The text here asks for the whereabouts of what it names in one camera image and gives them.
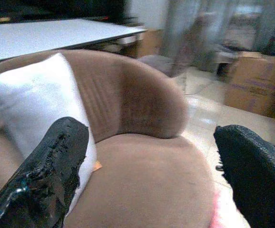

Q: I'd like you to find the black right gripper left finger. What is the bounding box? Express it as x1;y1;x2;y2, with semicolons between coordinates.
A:
0;116;90;228

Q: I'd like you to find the brown velvet sofa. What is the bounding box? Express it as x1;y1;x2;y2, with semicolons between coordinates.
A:
0;49;216;228

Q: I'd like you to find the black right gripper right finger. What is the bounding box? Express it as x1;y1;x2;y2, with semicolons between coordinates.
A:
213;124;275;228

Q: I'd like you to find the white table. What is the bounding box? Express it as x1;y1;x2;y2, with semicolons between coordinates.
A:
0;18;148;64

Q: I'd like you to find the white pillow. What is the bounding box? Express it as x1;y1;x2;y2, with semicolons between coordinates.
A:
0;52;98;218

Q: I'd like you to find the brown cardboard box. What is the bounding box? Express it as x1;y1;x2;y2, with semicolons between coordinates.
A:
224;51;275;119

